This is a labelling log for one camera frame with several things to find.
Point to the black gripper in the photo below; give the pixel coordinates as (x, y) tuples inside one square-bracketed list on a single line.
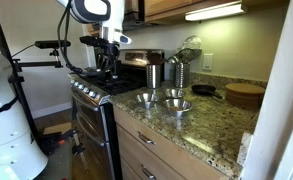
[(106, 57)]

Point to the stainless steel bowl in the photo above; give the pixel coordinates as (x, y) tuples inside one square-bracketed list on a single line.
[(174, 92), (147, 98), (177, 106)]

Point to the pile of tan beans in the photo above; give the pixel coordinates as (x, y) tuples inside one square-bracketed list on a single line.
[(176, 108)]

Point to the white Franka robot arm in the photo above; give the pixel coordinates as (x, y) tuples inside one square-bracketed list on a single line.
[(6, 133)]

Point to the steel frying pan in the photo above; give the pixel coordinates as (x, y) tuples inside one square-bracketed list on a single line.
[(88, 70)]

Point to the wooden upper cabinet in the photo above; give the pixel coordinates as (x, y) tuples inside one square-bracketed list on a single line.
[(166, 6), (93, 29)]

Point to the wooden cabinet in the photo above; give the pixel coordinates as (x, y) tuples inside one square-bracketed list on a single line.
[(166, 6), (93, 29), (172, 156)]

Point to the steel utensil canister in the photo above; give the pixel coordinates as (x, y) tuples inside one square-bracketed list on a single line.
[(182, 75), (153, 76)]

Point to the stainless steel stove range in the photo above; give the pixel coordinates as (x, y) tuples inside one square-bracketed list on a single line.
[(92, 116)]

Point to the flat cardboard piece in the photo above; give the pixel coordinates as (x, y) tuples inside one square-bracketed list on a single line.
[(57, 128)]

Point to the silver skimmer ladle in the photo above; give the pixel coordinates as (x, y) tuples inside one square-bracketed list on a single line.
[(192, 42)]

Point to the black orange clamp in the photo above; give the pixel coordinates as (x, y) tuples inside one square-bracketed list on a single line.
[(54, 138)]

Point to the black cast iron skillet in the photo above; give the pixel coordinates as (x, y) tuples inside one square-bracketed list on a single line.
[(204, 89)]

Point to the under-cabinet light bar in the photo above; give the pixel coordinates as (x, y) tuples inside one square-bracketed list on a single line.
[(216, 11)]

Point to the wooden lower cabinet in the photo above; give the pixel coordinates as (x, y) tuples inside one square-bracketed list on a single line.
[(172, 156)]

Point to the round wooden board stack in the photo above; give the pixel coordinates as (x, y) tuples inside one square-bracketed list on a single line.
[(244, 95)]

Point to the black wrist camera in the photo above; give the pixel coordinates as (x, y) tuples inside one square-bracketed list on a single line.
[(92, 40)]

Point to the black bar camera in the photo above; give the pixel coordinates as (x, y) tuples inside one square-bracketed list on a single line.
[(52, 44)]

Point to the black camera stand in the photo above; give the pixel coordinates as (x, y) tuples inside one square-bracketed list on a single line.
[(36, 64)]

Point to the white wall outlet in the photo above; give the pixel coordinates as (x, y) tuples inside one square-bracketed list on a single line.
[(207, 61)]

